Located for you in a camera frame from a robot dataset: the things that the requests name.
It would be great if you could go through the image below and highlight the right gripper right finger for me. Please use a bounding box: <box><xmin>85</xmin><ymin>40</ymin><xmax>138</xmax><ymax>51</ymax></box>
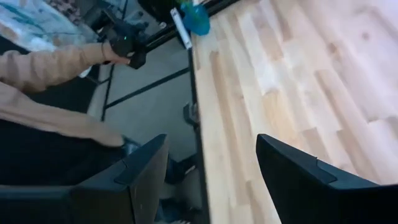
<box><xmin>256</xmin><ymin>134</ymin><xmax>398</xmax><ymax>224</ymax></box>

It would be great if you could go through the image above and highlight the black leader arm handle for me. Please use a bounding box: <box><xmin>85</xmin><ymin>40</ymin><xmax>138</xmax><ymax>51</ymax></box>
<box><xmin>99</xmin><ymin>9</ymin><xmax>149</xmax><ymax>70</ymax></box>

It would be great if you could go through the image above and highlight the white cylindrical tube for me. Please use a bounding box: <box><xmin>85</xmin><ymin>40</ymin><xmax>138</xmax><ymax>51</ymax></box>
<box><xmin>170</xmin><ymin>7</ymin><xmax>193</xmax><ymax>50</ymax></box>

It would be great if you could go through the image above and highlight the person's hand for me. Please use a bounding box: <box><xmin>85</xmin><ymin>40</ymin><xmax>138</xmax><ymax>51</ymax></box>
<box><xmin>102</xmin><ymin>42</ymin><xmax>133</xmax><ymax>66</ymax></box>

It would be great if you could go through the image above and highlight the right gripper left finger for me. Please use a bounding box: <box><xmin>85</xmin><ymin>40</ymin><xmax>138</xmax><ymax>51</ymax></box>
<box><xmin>0</xmin><ymin>134</ymin><xmax>170</xmax><ymax>224</ymax></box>

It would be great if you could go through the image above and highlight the blue glass vase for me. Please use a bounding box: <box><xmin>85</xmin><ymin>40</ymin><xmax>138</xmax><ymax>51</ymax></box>
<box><xmin>180</xmin><ymin>1</ymin><xmax>211</xmax><ymax>37</ymax></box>

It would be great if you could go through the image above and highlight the person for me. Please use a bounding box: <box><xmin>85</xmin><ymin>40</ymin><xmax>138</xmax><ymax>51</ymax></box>
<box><xmin>0</xmin><ymin>42</ymin><xmax>144</xmax><ymax>187</ymax></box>

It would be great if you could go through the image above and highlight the white teal patterned cloth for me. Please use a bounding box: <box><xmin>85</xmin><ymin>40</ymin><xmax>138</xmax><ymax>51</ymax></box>
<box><xmin>0</xmin><ymin>0</ymin><xmax>100</xmax><ymax>52</ymax></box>

